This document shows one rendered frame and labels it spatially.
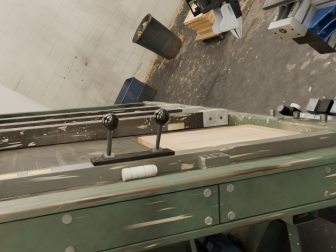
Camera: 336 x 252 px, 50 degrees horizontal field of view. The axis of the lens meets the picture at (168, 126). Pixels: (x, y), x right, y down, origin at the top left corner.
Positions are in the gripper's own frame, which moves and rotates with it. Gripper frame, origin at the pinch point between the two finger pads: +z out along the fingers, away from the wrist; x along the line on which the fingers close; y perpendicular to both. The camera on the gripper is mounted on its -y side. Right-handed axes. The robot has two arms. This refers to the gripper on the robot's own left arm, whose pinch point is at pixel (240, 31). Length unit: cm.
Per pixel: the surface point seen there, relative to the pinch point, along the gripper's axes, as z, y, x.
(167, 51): 53, -151, -453
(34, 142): 3, 59, -65
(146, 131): 25, 20, -66
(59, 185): 5, 56, -3
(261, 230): 117, -8, -85
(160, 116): 5.0, 28.9, 1.5
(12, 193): 1, 64, -2
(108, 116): -1.7, 38.4, 1.2
